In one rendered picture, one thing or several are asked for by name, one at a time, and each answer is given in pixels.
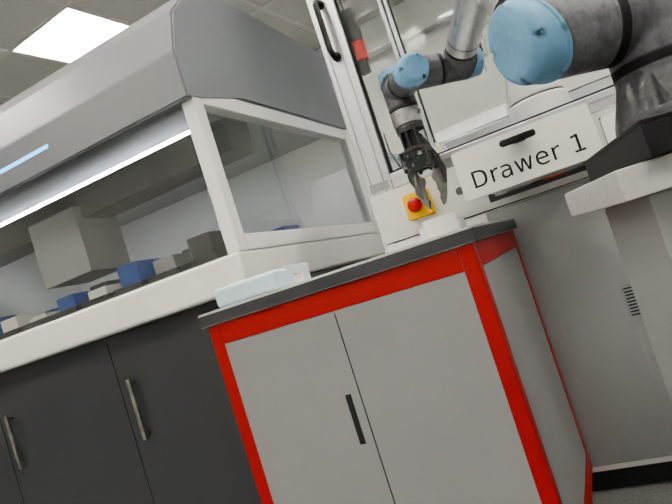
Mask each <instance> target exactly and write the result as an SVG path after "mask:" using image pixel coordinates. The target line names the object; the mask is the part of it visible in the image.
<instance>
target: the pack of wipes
mask: <svg viewBox="0 0 672 504"><path fill-rule="evenodd" d="M289 285H291V279H290V276H289V273H288V271H287V270H286V269H278V270H271V271H268V272H265V273H262V274H259V275H256V276H253V277H250V278H247V279H244V280H241V281H238V282H235V283H232V284H229V285H227V286H224V287H221V288H218V289H216V290H215V291H214V295H215V298H216V301H217V305H218V307H220V308H223V307H226V306H229V305H232V304H235V303H238V302H241V301H244V300H247V299H250V298H253V297H256V296H259V295H262V294H265V293H268V292H271V291H274V290H277V289H280V288H283V287H286V286H289Z"/></svg>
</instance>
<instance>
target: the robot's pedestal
mask: <svg viewBox="0 0 672 504"><path fill-rule="evenodd" d="M565 198H566V201H567V204H568V207H569V210H570V213H571V216H577V215H581V214H585V213H588V212H592V211H596V210H599V209H603V208H605V212H606V215H607V218H608V221H609V224H610V227H611V230H612V233H613V235H614V238H615V241H616V244H617V247H618V250H619V253H620V256H621V259H622V261H623V264H624V267H625V270H626V273H627V276H628V279H629V282H630V284H631V287H632V290H633V293H634V296H635V299H636V302H637V305H638V307H639V310H640V313H641V316H642V319H643V322H644V325H645V328H646V331H647V333H648V336H649V339H650V342H651V345H652V348H653V351H654V354H655V356H656V359H657V362H658V365H659V368H660V371H661V374H662V377H663V379H664V382H665V385H666V388H667V391H668V394H669V397H670V400H671V403H672V152H671V153H668V154H664V155H661V156H658V157H655V158H652V159H649V160H646V161H643V162H640V163H637V164H634V165H631V166H628V167H625V168H622V169H619V170H616V171H613V172H611V173H609V174H607V175H605V176H603V177H600V178H598V179H596V180H594V181H592V182H590V183H587V184H585V185H583V186H581V187H579V188H577V189H574V190H572V191H570V192H568V193H566V194H565Z"/></svg>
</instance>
